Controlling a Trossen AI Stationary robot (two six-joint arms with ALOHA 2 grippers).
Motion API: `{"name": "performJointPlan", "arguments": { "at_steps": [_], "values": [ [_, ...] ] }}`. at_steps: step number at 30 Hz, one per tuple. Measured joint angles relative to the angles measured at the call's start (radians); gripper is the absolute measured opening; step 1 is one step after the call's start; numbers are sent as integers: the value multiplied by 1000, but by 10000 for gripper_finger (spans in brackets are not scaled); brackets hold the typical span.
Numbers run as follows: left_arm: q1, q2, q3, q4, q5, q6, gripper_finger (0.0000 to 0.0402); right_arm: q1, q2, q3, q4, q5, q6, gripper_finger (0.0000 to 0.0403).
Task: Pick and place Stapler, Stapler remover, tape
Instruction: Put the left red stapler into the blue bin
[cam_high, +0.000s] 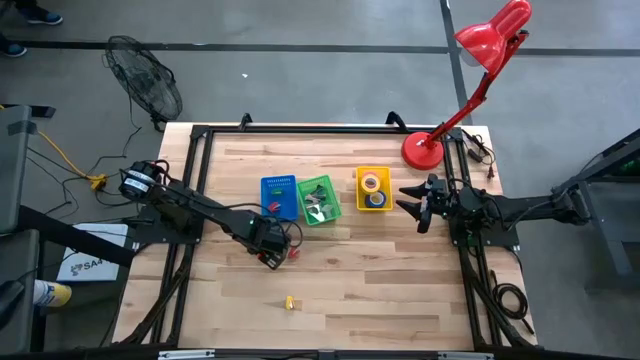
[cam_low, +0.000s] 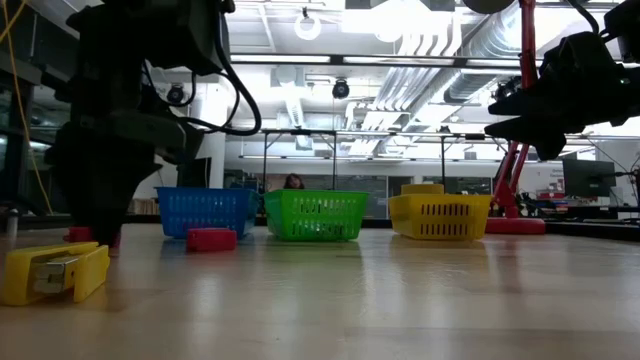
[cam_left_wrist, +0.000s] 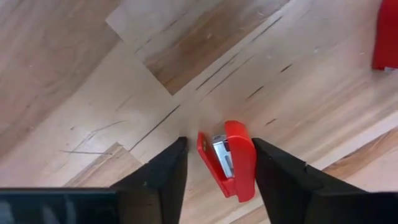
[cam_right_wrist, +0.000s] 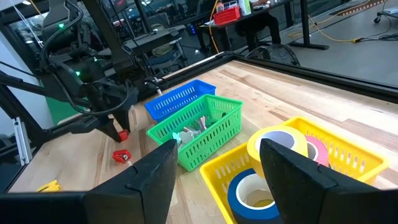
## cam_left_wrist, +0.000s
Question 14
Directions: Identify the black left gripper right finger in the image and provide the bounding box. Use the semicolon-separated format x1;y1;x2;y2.
251;138;325;224

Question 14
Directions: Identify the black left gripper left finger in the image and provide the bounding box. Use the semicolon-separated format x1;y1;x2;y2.
115;136;190;224

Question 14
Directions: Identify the red stapler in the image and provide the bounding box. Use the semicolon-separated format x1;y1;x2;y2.
372;0;398;72
196;120;257;203

